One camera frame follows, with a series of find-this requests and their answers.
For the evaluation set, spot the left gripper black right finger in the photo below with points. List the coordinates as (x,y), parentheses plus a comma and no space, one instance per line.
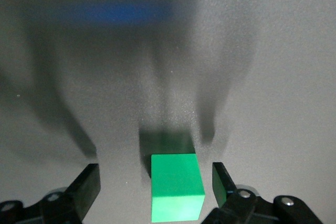
(223,184)

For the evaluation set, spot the green cube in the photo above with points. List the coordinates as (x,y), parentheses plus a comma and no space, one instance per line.
(176,187)

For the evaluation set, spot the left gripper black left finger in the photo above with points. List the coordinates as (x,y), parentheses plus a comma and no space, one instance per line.
(84,190)

